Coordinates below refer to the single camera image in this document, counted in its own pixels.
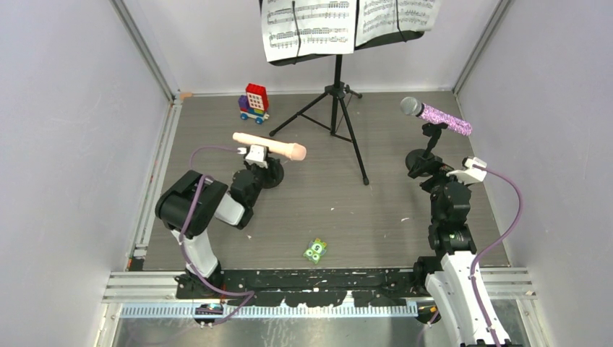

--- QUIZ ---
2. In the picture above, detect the beige microphone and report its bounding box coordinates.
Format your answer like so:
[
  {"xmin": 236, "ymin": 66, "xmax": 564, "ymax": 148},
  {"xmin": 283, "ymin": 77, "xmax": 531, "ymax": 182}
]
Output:
[{"xmin": 232, "ymin": 132, "xmax": 307, "ymax": 161}]

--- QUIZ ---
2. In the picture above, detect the black music stand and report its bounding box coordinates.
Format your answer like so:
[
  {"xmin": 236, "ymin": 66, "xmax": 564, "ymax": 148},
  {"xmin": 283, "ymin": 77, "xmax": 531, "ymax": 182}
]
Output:
[{"xmin": 269, "ymin": 28, "xmax": 424, "ymax": 186}]

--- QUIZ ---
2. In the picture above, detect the sheet music page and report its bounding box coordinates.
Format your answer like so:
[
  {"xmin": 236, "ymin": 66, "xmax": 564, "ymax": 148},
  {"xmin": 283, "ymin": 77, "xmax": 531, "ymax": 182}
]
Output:
[
  {"xmin": 355, "ymin": 0, "xmax": 442, "ymax": 47},
  {"xmin": 260, "ymin": 0, "xmax": 358, "ymax": 63}
]

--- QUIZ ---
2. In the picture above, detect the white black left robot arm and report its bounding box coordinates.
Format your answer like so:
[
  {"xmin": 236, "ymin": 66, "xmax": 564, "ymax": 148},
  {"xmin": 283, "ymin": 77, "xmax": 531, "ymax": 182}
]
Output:
[{"xmin": 155, "ymin": 158, "xmax": 284, "ymax": 299}]

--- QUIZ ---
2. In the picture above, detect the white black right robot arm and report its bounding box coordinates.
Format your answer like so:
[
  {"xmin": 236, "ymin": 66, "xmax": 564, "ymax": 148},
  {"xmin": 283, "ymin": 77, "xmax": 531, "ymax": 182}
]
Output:
[{"xmin": 406, "ymin": 155, "xmax": 514, "ymax": 346}]

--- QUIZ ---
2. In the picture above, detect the purple glitter microphone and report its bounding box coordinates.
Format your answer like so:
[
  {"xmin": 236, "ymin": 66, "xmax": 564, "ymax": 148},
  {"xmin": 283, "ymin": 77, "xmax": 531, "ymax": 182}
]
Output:
[{"xmin": 400, "ymin": 97, "xmax": 473, "ymax": 136}]

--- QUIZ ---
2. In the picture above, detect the colourful toy block truck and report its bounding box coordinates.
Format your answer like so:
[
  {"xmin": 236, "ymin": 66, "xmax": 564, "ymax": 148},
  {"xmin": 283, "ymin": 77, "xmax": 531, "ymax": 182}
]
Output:
[{"xmin": 238, "ymin": 83, "xmax": 270, "ymax": 124}]

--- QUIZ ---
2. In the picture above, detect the green toy block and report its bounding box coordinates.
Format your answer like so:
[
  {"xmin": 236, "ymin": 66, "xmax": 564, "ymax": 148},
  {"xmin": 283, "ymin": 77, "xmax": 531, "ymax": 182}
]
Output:
[{"xmin": 303, "ymin": 238, "xmax": 327, "ymax": 264}]

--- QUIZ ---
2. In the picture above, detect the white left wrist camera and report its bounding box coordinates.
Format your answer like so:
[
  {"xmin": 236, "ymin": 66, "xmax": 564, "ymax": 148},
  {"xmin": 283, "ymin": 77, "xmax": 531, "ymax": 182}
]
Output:
[{"xmin": 237, "ymin": 145, "xmax": 268, "ymax": 168}]

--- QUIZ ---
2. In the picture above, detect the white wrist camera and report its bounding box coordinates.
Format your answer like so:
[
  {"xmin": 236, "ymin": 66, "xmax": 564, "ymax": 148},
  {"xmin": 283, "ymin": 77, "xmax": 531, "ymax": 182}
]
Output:
[
  {"xmin": 237, "ymin": 145, "xmax": 268, "ymax": 168},
  {"xmin": 446, "ymin": 157, "xmax": 487, "ymax": 186}
]

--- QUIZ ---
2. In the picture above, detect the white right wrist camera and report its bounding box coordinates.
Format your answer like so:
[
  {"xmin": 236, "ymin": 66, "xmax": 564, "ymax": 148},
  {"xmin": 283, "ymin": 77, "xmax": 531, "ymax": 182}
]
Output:
[{"xmin": 446, "ymin": 157, "xmax": 487, "ymax": 186}]

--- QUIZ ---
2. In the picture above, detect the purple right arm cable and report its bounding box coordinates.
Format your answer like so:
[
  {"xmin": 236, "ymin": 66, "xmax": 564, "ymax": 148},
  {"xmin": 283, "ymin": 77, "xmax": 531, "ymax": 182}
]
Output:
[{"xmin": 416, "ymin": 165, "xmax": 525, "ymax": 347}]

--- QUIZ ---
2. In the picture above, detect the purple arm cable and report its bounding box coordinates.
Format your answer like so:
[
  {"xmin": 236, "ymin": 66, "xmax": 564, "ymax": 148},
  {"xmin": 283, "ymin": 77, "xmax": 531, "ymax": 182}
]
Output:
[
  {"xmin": 177, "ymin": 145, "xmax": 257, "ymax": 329},
  {"xmin": 416, "ymin": 165, "xmax": 525, "ymax": 347}
]

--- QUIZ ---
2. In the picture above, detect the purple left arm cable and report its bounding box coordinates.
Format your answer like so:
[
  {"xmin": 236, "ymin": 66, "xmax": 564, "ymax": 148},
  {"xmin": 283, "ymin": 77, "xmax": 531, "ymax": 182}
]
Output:
[{"xmin": 177, "ymin": 145, "xmax": 257, "ymax": 329}]

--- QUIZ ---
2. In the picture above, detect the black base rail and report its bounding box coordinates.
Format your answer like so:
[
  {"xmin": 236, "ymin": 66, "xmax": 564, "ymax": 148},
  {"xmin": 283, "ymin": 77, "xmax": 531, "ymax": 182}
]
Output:
[{"xmin": 173, "ymin": 267, "xmax": 429, "ymax": 307}]

